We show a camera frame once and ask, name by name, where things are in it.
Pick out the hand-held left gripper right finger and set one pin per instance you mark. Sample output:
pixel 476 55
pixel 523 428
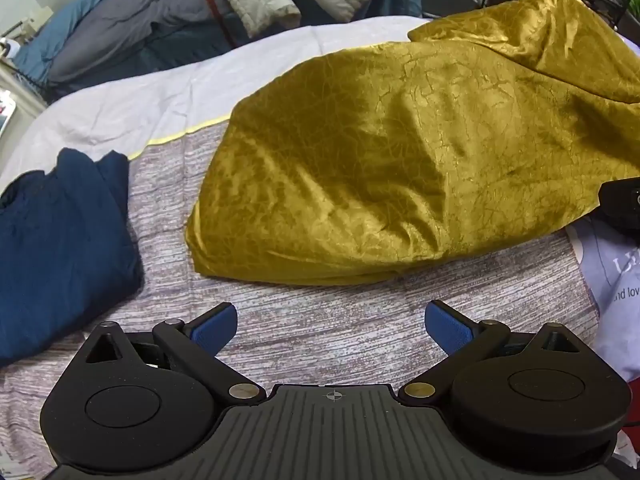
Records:
pixel 447 327

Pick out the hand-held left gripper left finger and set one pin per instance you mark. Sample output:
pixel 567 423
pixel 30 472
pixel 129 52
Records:
pixel 216 327

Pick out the gold jacket with black cuffs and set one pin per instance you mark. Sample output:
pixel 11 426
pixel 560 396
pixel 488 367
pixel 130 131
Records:
pixel 400 150

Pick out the lavender printed shirt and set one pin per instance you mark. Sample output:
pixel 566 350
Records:
pixel 615 285

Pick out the navy blue garment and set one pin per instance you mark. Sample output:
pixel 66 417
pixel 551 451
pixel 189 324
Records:
pixel 60 240

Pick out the white bed sheet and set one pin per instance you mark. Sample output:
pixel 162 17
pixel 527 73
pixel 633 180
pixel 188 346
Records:
pixel 150 95

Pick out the grey jacket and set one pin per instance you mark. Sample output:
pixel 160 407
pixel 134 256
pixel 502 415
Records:
pixel 130 25

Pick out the light blue quilted garment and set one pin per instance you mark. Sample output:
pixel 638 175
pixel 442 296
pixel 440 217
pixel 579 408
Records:
pixel 45 45

